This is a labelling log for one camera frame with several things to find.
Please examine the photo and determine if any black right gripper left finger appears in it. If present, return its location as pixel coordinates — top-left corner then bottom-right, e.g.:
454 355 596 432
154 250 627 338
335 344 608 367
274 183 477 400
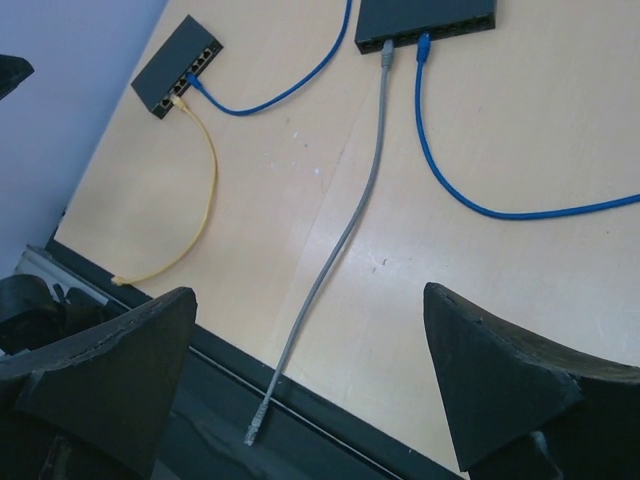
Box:
1 287 197 479

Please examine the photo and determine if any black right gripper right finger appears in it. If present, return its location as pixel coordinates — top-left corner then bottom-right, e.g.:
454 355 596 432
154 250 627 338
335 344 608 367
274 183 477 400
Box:
423 283 639 479

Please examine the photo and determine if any yellow ethernet cable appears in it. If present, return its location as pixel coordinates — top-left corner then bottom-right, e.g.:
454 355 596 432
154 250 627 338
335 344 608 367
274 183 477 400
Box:
112 95 219 287

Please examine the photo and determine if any dark blue ethernet cable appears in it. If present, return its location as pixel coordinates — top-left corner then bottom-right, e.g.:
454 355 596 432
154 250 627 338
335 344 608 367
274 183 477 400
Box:
185 0 354 118

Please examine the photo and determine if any black network switch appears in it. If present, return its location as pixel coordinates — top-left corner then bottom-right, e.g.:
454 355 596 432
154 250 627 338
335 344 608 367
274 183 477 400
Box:
131 15 223 119
354 0 497 54

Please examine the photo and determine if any grey ethernet cable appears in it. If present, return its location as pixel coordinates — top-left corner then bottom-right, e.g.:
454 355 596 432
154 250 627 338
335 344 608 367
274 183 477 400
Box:
242 39 396 446

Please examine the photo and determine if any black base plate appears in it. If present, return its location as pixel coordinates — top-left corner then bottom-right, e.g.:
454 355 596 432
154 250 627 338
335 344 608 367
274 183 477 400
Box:
46 241 460 479

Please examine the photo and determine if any aluminium rail frame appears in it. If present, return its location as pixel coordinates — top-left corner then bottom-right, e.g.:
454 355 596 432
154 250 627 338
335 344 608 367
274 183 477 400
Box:
13 245 109 304

